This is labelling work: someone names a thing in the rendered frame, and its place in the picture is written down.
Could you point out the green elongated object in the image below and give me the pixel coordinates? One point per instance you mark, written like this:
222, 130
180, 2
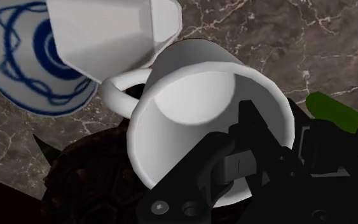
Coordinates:
330, 108

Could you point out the white mug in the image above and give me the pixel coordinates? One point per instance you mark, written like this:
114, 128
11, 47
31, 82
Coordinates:
172, 130

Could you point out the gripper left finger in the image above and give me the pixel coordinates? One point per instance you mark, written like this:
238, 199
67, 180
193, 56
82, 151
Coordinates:
181, 183

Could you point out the blue and white patterned plate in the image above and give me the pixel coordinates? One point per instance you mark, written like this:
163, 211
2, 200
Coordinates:
14, 62

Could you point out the white faceted cup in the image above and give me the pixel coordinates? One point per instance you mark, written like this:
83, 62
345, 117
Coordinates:
104, 34

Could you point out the dark brown bumpy object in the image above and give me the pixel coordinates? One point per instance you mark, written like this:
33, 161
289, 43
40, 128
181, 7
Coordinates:
88, 180

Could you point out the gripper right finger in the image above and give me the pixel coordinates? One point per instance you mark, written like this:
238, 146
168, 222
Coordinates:
336, 149

